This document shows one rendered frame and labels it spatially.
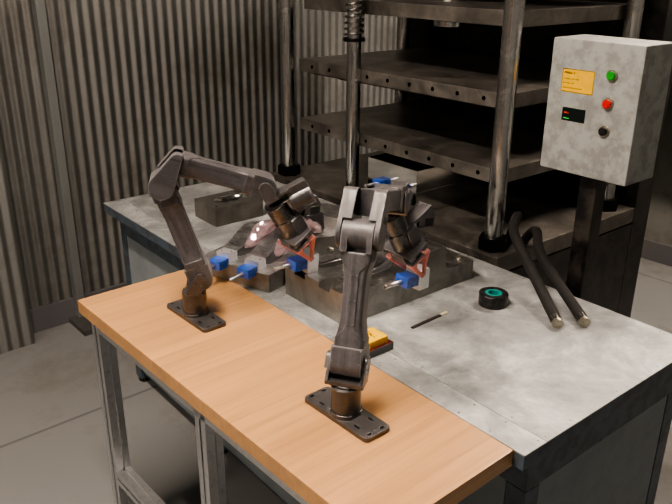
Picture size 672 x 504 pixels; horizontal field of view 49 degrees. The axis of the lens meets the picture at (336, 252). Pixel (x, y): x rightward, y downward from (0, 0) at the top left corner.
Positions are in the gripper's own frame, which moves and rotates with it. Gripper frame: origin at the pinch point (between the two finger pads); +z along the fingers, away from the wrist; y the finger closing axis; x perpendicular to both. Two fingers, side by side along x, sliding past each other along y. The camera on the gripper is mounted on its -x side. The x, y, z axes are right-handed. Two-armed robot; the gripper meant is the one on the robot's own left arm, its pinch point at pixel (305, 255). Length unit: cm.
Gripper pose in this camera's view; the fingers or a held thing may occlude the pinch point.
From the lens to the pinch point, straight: 199.4
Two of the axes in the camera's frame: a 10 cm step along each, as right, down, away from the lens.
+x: -6.8, 6.7, -3.0
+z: 3.7, 6.7, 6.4
